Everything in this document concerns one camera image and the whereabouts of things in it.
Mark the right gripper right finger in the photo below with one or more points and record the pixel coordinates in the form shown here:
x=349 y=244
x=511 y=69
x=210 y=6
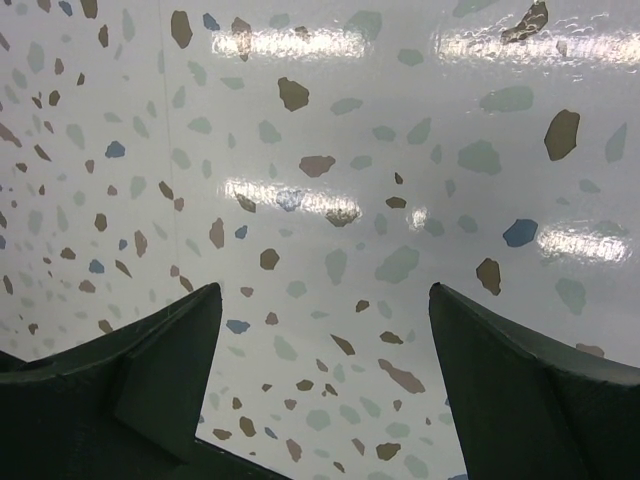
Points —
x=526 y=406

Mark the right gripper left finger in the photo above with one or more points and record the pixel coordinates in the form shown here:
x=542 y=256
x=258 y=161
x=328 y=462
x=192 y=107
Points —
x=125 y=405

